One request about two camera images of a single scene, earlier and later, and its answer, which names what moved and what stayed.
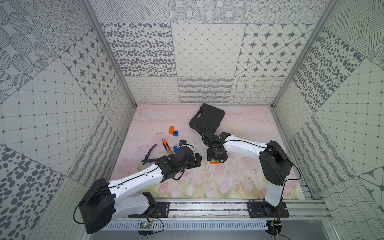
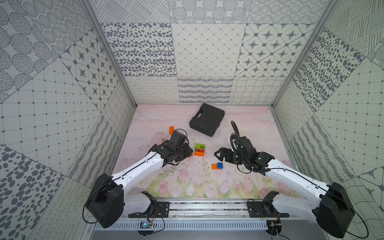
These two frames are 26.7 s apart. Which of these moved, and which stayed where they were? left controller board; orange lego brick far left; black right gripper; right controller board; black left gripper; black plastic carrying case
Moved: black left gripper; black right gripper
Stayed: orange lego brick far left; left controller board; black plastic carrying case; right controller board
